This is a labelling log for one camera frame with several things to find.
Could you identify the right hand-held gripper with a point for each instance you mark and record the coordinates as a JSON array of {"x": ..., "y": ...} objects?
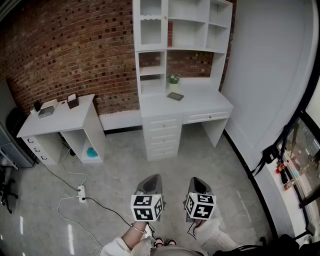
[{"x": 200, "y": 195}]

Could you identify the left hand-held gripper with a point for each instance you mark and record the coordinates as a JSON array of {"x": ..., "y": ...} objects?
[{"x": 150, "y": 190}]

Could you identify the dark picture frame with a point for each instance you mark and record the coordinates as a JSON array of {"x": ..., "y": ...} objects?
[{"x": 175, "y": 96}]

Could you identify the person's left forearm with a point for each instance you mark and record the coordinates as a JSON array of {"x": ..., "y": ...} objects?
[{"x": 135, "y": 236}]

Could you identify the person's right forearm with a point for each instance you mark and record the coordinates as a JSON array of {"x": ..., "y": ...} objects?
[{"x": 215, "y": 235}]

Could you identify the small white side desk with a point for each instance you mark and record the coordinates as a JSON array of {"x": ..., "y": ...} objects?
[{"x": 62, "y": 120}]

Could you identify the white desk hutch shelves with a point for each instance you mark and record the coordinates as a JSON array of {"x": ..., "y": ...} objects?
[{"x": 219, "y": 70}]

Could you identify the person's left shoe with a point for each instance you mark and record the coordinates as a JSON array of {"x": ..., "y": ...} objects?
[{"x": 159, "y": 242}]

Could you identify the person's shoe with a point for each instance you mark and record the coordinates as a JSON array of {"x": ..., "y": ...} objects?
[
  {"x": 171, "y": 242},
  {"x": 159, "y": 242}
]

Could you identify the person's right shoe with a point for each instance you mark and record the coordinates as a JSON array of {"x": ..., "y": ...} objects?
[{"x": 171, "y": 242}]

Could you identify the person's legs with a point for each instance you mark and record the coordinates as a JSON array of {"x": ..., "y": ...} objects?
[{"x": 175, "y": 251}]

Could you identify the white power strip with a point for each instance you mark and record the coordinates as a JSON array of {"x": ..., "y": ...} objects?
[{"x": 81, "y": 193}]

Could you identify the teal object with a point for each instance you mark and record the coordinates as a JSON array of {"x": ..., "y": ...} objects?
[{"x": 91, "y": 152}]

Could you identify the white low ledge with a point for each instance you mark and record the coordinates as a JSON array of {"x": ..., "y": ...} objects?
[{"x": 120, "y": 120}]

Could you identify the red toy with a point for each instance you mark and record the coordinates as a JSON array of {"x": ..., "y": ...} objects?
[{"x": 281, "y": 167}]

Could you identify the black backpack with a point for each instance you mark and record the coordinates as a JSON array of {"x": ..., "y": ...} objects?
[{"x": 287, "y": 246}]

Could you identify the potted flower plant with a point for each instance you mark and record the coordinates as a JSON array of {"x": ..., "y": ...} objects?
[{"x": 173, "y": 82}]

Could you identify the brown open box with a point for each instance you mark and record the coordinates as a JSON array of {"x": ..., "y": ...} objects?
[{"x": 73, "y": 103}]

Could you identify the window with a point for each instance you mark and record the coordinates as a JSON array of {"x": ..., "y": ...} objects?
[{"x": 307, "y": 150}]

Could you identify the grey box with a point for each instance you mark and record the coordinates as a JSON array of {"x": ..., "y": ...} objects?
[{"x": 46, "y": 112}]

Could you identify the small black box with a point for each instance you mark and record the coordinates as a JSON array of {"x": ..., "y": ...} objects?
[{"x": 37, "y": 106}]

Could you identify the ribbed glass cabinet door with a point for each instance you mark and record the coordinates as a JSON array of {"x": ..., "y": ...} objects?
[{"x": 150, "y": 48}]

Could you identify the black office chair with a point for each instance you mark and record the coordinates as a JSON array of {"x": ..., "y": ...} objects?
[{"x": 7, "y": 190}]

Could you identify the grey metal cabinet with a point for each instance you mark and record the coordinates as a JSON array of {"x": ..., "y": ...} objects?
[{"x": 12, "y": 150}]

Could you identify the black bag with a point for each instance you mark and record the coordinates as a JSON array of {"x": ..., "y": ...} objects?
[{"x": 15, "y": 122}]

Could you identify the red book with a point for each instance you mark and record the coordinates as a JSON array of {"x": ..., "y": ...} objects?
[{"x": 170, "y": 35}]

